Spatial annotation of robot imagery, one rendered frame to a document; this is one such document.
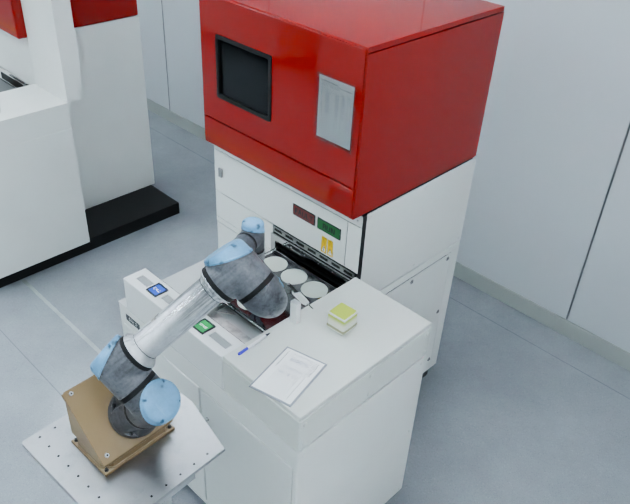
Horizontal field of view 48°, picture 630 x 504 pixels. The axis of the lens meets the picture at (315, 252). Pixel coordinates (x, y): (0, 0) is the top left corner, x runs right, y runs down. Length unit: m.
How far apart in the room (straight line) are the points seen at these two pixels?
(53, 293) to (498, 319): 2.49
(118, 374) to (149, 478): 0.35
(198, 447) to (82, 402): 0.36
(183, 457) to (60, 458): 0.35
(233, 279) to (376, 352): 0.65
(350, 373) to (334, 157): 0.71
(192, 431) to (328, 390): 0.43
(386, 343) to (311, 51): 0.96
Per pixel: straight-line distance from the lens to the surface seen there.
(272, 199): 2.75
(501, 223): 3.98
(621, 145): 3.52
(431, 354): 3.46
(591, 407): 3.72
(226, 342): 2.28
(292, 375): 2.15
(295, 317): 2.31
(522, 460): 3.37
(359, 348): 2.26
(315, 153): 2.40
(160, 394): 1.93
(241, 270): 1.78
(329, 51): 2.24
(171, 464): 2.14
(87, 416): 2.10
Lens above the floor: 2.48
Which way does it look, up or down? 35 degrees down
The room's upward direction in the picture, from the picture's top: 3 degrees clockwise
